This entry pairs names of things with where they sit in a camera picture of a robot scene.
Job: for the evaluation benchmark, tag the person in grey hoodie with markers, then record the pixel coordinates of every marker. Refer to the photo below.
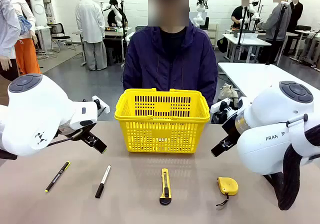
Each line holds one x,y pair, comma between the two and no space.
275,21

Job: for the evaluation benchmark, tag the yellow black utility knife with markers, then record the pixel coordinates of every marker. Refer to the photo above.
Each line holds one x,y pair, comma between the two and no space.
165,186

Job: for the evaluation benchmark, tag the large white table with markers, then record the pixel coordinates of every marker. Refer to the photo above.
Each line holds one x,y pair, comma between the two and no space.
255,76

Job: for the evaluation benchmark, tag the small white table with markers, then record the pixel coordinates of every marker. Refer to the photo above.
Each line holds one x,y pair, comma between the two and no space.
247,40

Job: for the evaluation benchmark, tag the grey background desk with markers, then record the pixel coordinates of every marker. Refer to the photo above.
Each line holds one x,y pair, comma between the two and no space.
302,32

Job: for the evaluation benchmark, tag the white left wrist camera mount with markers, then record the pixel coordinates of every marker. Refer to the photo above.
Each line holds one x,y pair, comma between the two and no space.
102,106

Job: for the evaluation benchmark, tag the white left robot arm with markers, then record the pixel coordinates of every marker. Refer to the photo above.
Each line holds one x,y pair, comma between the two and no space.
37,104

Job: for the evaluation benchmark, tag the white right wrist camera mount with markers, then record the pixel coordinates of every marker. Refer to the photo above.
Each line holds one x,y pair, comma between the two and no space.
220,105

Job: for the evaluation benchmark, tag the yellow tape measure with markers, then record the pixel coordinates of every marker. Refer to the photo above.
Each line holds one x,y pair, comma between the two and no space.
227,185

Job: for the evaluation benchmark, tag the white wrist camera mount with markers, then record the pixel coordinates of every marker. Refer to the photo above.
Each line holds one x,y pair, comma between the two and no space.
102,106
220,105

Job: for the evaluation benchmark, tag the seated person in black clothes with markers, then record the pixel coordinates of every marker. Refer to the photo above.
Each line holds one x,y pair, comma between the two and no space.
112,16

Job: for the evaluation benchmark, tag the black pen with yellow cap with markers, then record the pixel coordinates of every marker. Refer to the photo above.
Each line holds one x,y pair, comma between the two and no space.
57,176

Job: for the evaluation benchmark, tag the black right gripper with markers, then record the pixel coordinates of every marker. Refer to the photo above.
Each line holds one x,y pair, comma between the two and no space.
232,131

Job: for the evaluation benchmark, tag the beige drawer cabinet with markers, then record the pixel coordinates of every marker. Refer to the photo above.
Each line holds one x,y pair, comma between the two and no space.
212,34

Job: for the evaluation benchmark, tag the person in black t-shirt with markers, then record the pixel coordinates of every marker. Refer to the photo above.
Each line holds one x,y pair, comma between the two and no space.
237,14

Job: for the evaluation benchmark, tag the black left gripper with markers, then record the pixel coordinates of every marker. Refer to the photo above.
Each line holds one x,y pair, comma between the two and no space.
85,131

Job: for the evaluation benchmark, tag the black bag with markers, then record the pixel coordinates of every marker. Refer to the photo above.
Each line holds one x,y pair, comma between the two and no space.
222,45

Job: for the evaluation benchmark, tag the black office chair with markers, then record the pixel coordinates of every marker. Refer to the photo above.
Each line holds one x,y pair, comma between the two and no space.
56,31

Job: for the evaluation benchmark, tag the mannequin in striped shirt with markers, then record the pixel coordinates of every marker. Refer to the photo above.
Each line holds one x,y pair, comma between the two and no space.
7,34

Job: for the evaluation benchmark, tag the brown wooden board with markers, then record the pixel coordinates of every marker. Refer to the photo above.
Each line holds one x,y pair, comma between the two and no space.
3,91

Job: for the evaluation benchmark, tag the beige cloth bag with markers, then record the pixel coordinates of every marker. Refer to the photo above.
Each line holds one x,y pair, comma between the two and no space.
227,90

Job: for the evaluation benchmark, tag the person in white coat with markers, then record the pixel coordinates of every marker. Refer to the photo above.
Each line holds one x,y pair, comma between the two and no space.
90,21

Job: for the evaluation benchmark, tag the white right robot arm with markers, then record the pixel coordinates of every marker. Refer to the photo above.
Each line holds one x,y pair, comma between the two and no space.
270,134

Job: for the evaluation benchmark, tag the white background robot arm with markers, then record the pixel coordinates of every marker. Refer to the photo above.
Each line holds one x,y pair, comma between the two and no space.
200,9
253,9
117,14

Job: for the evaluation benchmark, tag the mannequin in orange pants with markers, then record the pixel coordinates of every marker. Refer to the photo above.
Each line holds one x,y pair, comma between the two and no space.
26,56

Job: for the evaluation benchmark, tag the black camera pole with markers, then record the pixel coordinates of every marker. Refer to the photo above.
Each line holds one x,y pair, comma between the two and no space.
123,46

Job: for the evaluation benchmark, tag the yellow plastic shopping basket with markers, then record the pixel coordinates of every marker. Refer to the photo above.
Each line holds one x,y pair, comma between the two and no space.
162,139

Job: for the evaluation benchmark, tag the seated person in purple jacket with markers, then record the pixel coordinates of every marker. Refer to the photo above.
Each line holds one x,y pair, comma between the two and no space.
170,64

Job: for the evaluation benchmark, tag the white desk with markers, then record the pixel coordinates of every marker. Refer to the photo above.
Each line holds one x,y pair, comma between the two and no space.
42,29

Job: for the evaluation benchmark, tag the black camera tripod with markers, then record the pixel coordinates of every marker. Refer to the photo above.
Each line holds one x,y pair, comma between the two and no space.
276,34
240,39

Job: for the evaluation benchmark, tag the background work table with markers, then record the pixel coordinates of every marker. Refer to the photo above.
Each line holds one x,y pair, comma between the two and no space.
112,32

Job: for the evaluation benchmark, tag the white marker with black cap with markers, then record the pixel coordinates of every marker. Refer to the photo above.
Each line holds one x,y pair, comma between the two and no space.
102,182

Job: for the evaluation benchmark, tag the standing person in black outfit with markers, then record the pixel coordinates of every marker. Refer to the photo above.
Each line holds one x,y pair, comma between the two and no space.
297,11

